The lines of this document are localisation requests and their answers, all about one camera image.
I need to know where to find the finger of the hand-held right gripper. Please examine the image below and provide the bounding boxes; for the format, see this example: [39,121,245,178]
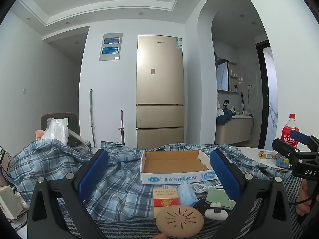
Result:
[290,129,319,153]
[272,138,319,165]

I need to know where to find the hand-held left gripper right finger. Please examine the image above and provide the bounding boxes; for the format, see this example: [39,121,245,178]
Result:
[209,149,293,239]

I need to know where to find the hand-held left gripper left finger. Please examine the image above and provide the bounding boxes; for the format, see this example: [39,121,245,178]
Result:
[27,148,110,239]

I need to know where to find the green snap pouch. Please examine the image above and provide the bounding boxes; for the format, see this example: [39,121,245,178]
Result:
[206,187,237,211]

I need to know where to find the white charging cable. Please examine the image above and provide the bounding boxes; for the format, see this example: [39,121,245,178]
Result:
[191,182,225,193]

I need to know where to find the white earbud case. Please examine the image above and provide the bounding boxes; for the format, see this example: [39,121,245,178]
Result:
[204,202,228,220]

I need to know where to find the light blue tissue packet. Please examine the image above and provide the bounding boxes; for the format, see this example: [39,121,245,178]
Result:
[177,181,198,206]

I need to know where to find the shallow cardboard box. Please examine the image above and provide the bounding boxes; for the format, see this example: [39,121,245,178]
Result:
[140,151,218,185]

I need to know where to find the red and beige cigarette pack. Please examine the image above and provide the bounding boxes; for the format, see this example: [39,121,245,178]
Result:
[153,189,180,218]

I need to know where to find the beige round slotted disc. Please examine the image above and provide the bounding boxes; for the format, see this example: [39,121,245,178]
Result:
[156,205,204,238]

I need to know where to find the person's right hand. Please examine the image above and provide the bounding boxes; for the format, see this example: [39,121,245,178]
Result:
[296,179,317,216]

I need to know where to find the red iced tea bottle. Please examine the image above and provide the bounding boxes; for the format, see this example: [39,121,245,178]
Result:
[281,114,299,148]

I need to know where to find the blue printed packet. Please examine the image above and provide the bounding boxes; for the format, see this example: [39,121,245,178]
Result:
[275,154,292,170]

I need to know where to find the gold cigarette pack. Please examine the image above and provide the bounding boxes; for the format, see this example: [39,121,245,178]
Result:
[259,151,278,160]

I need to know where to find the blue plaid cloth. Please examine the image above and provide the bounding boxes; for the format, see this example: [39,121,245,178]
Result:
[7,139,287,222]

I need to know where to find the white tote bag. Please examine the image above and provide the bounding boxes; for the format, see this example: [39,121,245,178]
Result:
[68,129,93,153]

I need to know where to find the beige vanity cabinet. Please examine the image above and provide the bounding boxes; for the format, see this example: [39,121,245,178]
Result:
[215,116,253,146]

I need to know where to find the white plastic bag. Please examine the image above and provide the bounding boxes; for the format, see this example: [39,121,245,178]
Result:
[41,118,69,145]

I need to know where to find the dark blue clothing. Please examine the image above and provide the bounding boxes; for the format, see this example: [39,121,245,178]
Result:
[216,109,235,125]

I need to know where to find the grey striped cloth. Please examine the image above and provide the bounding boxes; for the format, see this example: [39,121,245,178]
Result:
[60,174,304,239]

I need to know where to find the beige carton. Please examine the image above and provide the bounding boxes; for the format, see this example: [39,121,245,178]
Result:
[0,185,23,218]

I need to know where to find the bathroom mirror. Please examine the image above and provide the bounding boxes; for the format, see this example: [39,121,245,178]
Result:
[216,57,230,91]

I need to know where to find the gold three-door refrigerator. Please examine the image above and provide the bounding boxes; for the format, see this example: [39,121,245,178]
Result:
[136,35,185,149]

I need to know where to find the grey electrical panel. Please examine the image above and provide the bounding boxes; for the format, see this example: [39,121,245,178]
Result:
[99,32,123,61]

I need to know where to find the grey mop handle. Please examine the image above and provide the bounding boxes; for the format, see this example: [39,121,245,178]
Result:
[89,89,96,147]

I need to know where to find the black door frame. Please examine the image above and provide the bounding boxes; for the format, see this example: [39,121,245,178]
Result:
[255,40,272,150]

